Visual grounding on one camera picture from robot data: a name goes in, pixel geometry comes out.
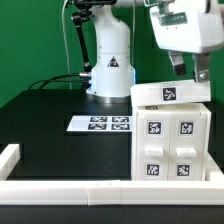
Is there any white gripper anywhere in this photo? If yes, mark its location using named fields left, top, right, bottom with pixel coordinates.
left=144, top=0, right=224, bottom=83

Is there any white cabinet top block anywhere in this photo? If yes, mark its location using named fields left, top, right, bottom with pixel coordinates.
left=131, top=80, right=211, bottom=107

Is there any white cabinet door panel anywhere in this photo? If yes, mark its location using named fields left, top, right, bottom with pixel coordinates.
left=136, top=112, right=171, bottom=181

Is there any white cabinet body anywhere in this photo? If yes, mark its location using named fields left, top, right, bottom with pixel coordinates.
left=131, top=103, right=211, bottom=181

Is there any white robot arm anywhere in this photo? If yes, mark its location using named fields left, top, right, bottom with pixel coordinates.
left=86, top=0, right=224, bottom=103

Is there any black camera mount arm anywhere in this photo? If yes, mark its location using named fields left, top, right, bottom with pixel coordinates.
left=67, top=0, right=117, bottom=72

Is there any white hanging cable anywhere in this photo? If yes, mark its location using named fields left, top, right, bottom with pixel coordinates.
left=61, top=0, right=74, bottom=90

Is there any white marker base plate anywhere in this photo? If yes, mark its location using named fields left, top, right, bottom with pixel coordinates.
left=67, top=115, right=132, bottom=132

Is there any black cable bundle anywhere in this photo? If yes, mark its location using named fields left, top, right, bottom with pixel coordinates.
left=27, top=72, right=92, bottom=91

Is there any white U-shaped boundary frame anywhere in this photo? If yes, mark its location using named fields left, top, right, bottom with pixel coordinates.
left=0, top=144, right=224, bottom=206

